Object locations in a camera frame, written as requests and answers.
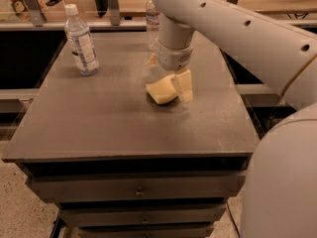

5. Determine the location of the middle drawer with knob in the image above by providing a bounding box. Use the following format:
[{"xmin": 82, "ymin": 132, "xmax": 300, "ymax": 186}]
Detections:
[{"xmin": 59, "ymin": 203, "xmax": 226, "ymax": 227}]

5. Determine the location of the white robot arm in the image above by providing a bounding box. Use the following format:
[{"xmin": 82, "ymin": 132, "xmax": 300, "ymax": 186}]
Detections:
[{"xmin": 153, "ymin": 0, "xmax": 317, "ymax": 238}]

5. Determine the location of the clear plastic water bottle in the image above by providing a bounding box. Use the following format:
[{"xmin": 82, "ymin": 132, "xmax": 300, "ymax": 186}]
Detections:
[{"xmin": 146, "ymin": 0, "xmax": 160, "ymax": 50}]

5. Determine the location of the drawer with knob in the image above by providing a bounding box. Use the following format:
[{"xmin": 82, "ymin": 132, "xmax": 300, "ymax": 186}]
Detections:
[
  {"xmin": 28, "ymin": 171, "xmax": 246, "ymax": 203},
  {"xmin": 59, "ymin": 203, "xmax": 226, "ymax": 227}
]

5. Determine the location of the small black object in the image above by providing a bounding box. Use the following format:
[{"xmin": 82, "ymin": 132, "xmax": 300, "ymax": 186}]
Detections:
[{"xmin": 46, "ymin": 0, "xmax": 60, "ymax": 7}]

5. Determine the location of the colourful snack bag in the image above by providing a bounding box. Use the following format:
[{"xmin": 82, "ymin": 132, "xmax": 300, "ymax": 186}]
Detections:
[{"xmin": 0, "ymin": 0, "xmax": 31, "ymax": 22}]

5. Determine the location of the bottom drawer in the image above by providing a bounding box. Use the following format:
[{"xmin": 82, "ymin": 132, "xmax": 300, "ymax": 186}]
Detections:
[{"xmin": 78, "ymin": 223, "xmax": 214, "ymax": 238}]

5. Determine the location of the dark drawer cabinet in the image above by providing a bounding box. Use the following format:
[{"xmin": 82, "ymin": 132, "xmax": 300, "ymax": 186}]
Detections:
[{"xmin": 1, "ymin": 29, "xmax": 265, "ymax": 238}]

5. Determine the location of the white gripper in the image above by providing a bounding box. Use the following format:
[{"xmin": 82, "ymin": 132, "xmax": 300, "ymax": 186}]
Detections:
[{"xmin": 147, "ymin": 41, "xmax": 193, "ymax": 103}]

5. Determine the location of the top drawer with knob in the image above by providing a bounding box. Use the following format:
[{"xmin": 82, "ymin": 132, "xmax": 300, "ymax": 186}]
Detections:
[{"xmin": 28, "ymin": 171, "xmax": 246, "ymax": 203}]

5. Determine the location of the blue labelled plastic bottle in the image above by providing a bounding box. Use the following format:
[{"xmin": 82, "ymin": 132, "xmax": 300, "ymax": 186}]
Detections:
[{"xmin": 64, "ymin": 4, "xmax": 99, "ymax": 75}]

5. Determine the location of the yellow wavy sponge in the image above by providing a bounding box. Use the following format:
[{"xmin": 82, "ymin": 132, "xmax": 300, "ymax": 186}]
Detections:
[{"xmin": 146, "ymin": 74, "xmax": 177, "ymax": 105}]

